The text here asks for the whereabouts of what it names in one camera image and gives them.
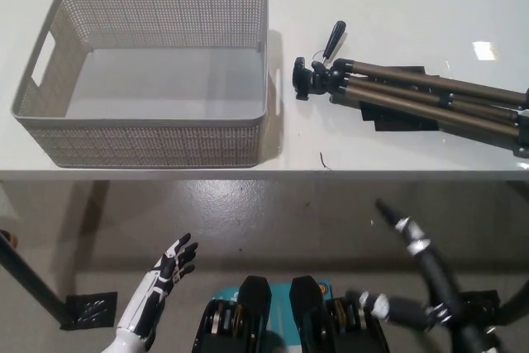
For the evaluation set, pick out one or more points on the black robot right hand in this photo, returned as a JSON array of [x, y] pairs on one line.
[[440, 278]]

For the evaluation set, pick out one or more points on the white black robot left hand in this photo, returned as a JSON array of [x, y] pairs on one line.
[[159, 274]]

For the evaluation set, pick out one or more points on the bronze and black camera tripod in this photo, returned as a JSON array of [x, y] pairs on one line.
[[392, 91]]

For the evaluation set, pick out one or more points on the black metal table leg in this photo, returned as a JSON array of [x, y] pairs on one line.
[[33, 274]]

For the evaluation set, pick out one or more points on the brown rounded object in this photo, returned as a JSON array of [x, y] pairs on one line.
[[9, 239]]

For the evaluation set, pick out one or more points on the small dark thread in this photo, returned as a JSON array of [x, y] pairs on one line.
[[323, 160]]

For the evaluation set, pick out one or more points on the grey perforated plastic basket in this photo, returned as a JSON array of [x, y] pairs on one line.
[[165, 80]]

